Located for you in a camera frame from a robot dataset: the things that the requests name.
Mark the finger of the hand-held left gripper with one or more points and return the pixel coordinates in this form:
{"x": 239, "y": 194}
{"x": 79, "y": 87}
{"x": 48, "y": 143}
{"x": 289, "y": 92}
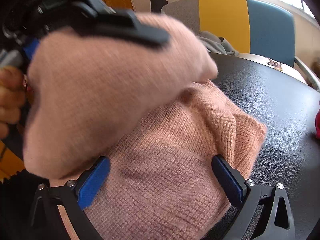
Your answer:
{"x": 30, "y": 50}
{"x": 140, "y": 30}

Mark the grey garment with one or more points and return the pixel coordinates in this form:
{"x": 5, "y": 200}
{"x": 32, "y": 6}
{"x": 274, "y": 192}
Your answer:
{"x": 212, "y": 42}

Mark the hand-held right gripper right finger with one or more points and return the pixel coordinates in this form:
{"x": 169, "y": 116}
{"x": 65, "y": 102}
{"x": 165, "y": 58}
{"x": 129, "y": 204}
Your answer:
{"x": 228, "y": 180}

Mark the white printed cushion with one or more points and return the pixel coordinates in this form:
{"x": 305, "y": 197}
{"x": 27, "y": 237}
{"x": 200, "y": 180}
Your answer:
{"x": 252, "y": 58}

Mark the black cylinder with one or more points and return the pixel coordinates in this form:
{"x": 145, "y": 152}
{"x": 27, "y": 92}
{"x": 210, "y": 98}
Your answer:
{"x": 158, "y": 3}

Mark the grey yellow blue sofa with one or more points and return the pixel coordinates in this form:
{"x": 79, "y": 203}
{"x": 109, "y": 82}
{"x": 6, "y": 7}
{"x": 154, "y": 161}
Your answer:
{"x": 225, "y": 20}

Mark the person's left hand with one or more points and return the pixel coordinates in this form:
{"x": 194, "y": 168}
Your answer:
{"x": 10, "y": 97}

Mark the pink knitted sweater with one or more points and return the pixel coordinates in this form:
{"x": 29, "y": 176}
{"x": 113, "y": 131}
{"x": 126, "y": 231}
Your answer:
{"x": 150, "y": 155}

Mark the red knitted garment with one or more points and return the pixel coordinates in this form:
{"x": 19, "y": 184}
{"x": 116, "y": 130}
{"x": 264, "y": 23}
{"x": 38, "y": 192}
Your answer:
{"x": 318, "y": 122}

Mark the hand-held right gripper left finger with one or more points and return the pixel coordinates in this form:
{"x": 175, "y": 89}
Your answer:
{"x": 95, "y": 185}

